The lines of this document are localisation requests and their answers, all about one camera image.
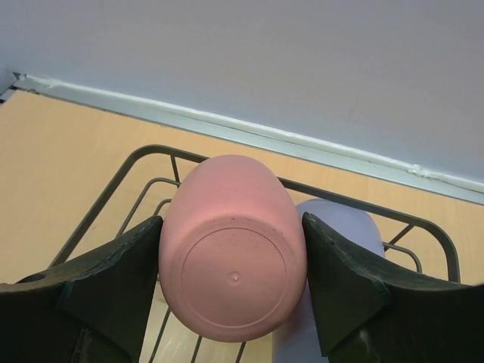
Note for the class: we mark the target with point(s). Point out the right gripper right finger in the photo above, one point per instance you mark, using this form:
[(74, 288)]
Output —
[(368, 309)]

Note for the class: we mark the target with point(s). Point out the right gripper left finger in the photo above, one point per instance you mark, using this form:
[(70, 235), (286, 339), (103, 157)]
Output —
[(93, 308)]

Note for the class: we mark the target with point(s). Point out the black wire dish rack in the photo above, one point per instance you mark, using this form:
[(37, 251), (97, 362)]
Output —
[(165, 339)]

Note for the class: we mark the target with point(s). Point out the pink plastic cup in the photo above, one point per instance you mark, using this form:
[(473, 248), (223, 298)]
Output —
[(232, 260)]

